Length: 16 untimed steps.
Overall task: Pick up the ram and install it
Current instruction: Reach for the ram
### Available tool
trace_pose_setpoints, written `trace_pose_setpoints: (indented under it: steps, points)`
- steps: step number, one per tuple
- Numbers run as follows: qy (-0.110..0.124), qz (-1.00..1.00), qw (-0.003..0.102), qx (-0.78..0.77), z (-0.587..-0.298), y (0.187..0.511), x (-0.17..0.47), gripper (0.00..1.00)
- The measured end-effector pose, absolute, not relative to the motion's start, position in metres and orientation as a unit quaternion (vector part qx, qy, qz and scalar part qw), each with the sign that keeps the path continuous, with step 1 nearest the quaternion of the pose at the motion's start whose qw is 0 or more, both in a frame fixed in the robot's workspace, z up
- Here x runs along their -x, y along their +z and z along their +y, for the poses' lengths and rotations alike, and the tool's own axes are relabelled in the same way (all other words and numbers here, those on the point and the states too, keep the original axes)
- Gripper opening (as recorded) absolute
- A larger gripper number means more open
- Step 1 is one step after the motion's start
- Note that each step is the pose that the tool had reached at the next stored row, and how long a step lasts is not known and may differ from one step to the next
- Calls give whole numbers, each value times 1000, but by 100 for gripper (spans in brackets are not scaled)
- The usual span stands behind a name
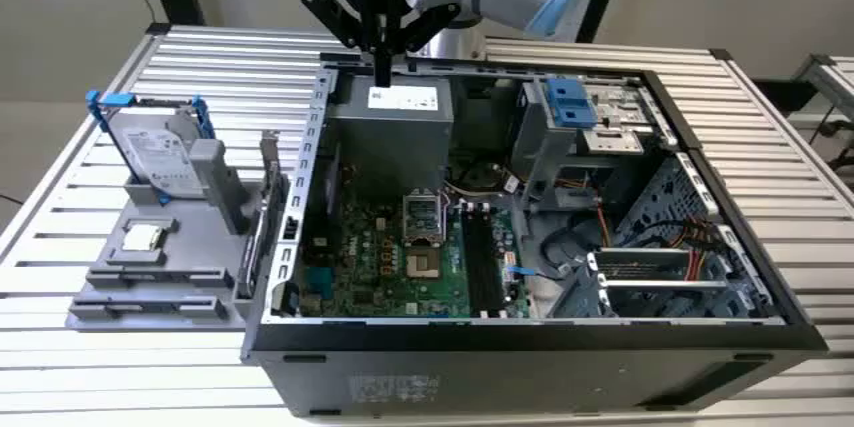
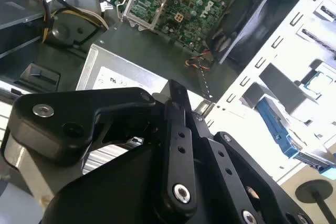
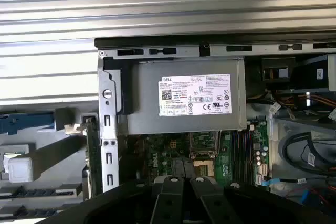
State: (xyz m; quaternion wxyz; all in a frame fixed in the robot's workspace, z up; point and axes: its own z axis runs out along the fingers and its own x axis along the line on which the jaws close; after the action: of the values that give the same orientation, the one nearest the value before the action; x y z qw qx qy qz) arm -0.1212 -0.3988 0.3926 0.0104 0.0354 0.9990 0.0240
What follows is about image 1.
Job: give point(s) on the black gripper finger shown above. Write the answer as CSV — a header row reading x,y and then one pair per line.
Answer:
x,y
417,29
341,22

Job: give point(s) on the dark RAM stick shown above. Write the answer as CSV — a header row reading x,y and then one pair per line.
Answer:
x,y
147,305
161,277

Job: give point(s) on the black RAM slot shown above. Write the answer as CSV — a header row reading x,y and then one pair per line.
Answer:
x,y
482,259
499,259
490,259
473,259

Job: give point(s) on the grey power supply unit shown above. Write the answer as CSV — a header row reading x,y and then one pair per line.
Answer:
x,y
394,147

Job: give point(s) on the blue plastic drive latch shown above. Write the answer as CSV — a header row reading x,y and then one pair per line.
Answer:
x,y
567,97

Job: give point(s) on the round black cooler fan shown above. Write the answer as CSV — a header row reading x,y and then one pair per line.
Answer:
x,y
477,177

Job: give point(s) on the grey metal drive cage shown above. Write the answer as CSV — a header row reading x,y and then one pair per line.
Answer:
x,y
534,157

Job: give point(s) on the graphics card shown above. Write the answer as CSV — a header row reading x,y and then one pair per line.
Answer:
x,y
274,197

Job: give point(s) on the hard disk in blue carrier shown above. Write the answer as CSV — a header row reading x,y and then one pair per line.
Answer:
x,y
154,147

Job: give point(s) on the CPU socket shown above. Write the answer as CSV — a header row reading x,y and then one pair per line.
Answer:
x,y
422,263

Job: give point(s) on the green motherboard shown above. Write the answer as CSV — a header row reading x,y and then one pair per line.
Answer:
x,y
361,267

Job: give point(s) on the grey parts rack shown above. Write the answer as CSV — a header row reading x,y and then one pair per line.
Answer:
x,y
194,247

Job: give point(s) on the silver CPU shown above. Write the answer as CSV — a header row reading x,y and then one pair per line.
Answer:
x,y
142,238

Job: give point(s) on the metal disk bay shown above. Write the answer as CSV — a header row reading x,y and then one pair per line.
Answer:
x,y
641,262

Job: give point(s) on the aluminium side table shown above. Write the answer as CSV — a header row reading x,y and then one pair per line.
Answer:
x,y
824,69

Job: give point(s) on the black open PC case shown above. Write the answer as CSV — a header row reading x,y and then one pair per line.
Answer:
x,y
467,377

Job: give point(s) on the black table bracket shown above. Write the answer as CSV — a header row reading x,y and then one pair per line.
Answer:
x,y
788,94

